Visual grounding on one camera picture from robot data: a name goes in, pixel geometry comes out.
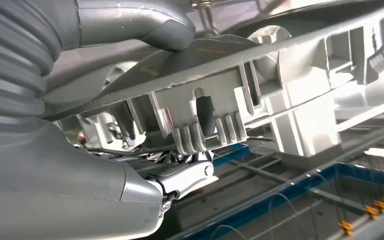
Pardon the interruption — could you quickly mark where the blue metal frame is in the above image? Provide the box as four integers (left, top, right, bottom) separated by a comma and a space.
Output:
178, 142, 384, 240

